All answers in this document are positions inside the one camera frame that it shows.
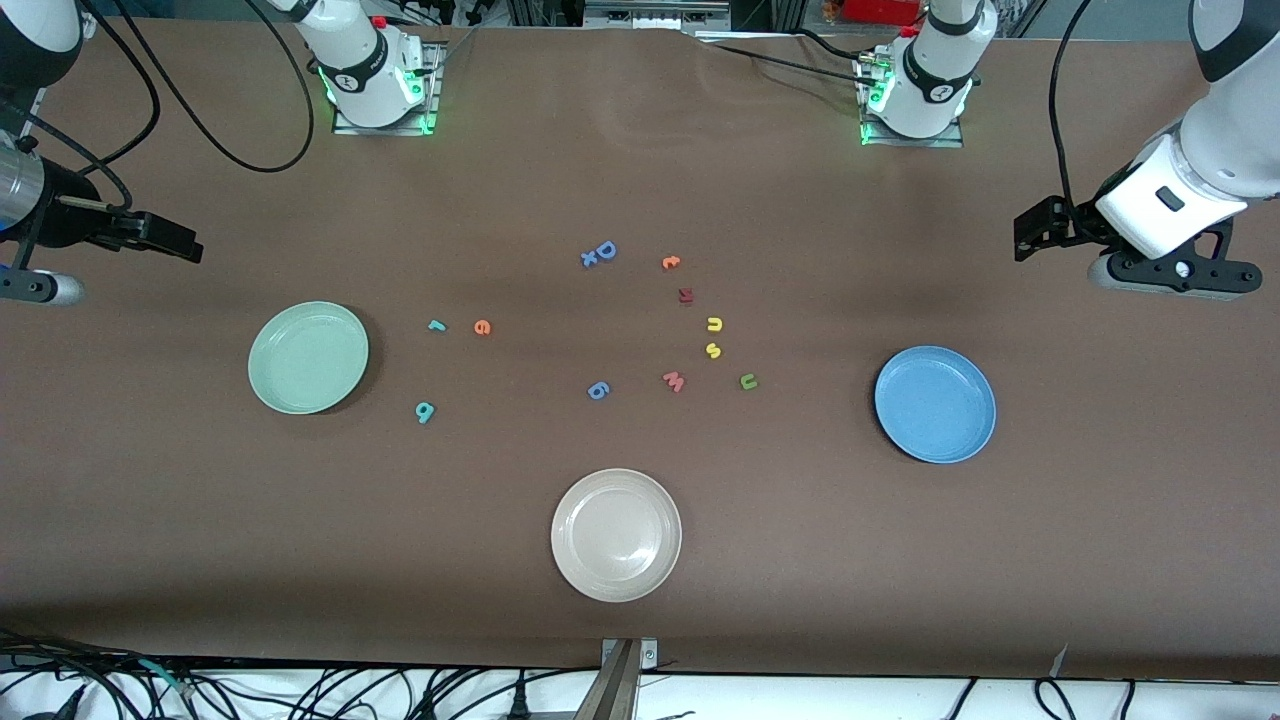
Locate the light green plate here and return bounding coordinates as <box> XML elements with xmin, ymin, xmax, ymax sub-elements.
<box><xmin>247</xmin><ymin>301</ymin><xmax>370</xmax><ymax>416</ymax></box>

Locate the blue plate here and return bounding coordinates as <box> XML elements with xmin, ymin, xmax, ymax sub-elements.
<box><xmin>874</xmin><ymin>345</ymin><xmax>997</xmax><ymax>464</ymax></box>

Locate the red box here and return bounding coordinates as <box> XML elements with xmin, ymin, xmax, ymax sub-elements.
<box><xmin>843</xmin><ymin>0</ymin><xmax>923</xmax><ymax>26</ymax></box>

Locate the brown table cover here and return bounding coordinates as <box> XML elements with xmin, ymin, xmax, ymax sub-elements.
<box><xmin>0</xmin><ymin>20</ymin><xmax>1280</xmax><ymax>683</ymax></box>

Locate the beige plate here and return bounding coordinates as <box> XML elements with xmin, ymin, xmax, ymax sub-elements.
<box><xmin>551</xmin><ymin>468</ymin><xmax>683</xmax><ymax>603</ymax></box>

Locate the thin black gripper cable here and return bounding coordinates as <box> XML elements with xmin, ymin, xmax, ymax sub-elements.
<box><xmin>0</xmin><ymin>100</ymin><xmax>133</xmax><ymax>211</ymax></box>

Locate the black table cable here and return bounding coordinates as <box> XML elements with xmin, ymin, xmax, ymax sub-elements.
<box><xmin>698</xmin><ymin>38</ymin><xmax>889</xmax><ymax>91</ymax></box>

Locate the teal cable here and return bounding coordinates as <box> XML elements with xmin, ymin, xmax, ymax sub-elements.
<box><xmin>138</xmin><ymin>658</ymin><xmax>193</xmax><ymax>698</ymax></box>

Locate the metal table bracket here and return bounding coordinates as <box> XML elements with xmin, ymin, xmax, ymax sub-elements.
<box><xmin>575</xmin><ymin>638</ymin><xmax>659</xmax><ymax>720</ymax></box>

